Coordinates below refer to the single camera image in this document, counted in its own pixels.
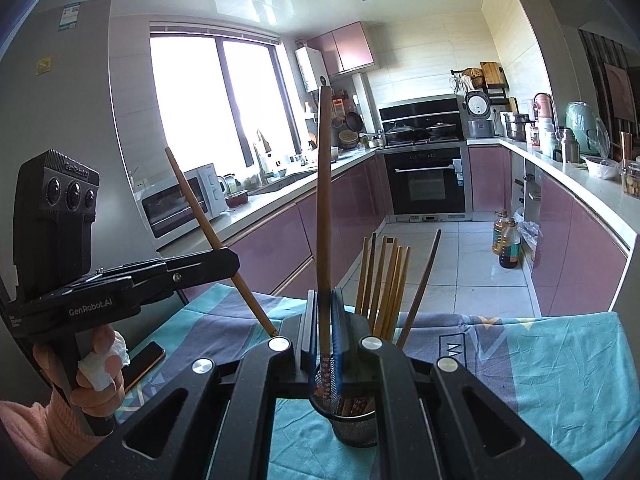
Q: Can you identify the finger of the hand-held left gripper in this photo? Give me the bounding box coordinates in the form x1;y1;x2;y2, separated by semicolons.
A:
124;249;241;304

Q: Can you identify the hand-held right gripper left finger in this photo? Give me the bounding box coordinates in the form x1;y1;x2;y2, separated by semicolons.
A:
65;289;319;480

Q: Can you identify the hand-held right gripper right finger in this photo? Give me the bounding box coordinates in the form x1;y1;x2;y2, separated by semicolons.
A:
330;286;583;480

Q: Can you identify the black mesh utensil holder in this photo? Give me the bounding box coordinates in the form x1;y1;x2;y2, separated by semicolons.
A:
306;360;379;448

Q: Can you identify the bundle of wooden chopsticks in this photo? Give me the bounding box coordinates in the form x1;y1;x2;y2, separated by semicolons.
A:
340;232;412;418

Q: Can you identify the wooden chopstick patterned end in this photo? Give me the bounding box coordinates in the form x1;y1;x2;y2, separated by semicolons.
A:
315;85;335;403

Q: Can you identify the person's left forearm pink sleeve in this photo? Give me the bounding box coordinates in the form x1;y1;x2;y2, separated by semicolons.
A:
0;390;101;480

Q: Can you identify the person's left hand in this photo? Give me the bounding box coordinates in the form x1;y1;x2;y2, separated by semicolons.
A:
32;326;131;419

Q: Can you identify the white toaster oven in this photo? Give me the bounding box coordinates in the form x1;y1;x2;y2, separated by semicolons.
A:
135;162;228;251

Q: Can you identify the pink lower cabinets long run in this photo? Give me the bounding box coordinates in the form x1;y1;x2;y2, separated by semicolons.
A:
165;152;388;306

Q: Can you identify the grey refrigerator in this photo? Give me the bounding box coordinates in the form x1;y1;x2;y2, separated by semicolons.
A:
0;0;161;311

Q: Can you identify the black smartphone orange edge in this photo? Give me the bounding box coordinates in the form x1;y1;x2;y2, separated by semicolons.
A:
121;341;167;395

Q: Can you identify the steel kitchen faucet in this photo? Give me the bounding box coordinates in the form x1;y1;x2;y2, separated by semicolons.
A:
252;130;276;186

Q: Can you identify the kitchen window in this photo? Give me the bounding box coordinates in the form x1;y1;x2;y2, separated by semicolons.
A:
149;21;303;181

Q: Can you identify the black built-in oven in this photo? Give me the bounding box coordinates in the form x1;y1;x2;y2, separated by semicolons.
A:
382;145;471;221

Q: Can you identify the dark oil bottle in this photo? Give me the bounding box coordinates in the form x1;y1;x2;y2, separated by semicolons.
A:
498;217;522;269

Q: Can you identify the yellow oil bottle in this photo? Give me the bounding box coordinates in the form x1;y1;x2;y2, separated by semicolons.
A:
492;210;511;256

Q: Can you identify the teal grey patterned tablecloth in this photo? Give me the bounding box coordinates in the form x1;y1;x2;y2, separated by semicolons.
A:
112;282;640;480

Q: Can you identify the white water heater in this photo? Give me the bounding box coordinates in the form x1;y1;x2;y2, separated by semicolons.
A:
295;46;331;93

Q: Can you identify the pink lower cabinets short run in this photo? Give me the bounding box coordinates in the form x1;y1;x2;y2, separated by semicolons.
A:
467;142;630;318

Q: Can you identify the black range hood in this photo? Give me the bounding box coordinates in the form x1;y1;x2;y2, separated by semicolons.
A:
378;97;462;131

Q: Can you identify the white rice cooker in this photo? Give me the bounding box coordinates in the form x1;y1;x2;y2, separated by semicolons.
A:
464;91;496;139

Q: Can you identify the steel stock pot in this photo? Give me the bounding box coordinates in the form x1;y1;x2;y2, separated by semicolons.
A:
502;112;532;142

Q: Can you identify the steel thermos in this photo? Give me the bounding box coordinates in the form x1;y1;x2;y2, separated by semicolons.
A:
557;127;581;163

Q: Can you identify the white bowl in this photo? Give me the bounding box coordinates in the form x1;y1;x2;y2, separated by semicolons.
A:
582;156;621;181

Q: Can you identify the pink kettle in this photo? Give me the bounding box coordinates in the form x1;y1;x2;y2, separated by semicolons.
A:
532;92;557;126

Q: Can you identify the green appliance under plastic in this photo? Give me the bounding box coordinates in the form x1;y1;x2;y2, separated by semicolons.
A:
565;101;612;157

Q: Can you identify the pink wall cabinet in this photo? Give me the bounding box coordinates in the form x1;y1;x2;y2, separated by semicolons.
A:
306;21;377;77

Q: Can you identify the black wall rack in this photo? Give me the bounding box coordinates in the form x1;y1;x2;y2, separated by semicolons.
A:
450;67;510;106

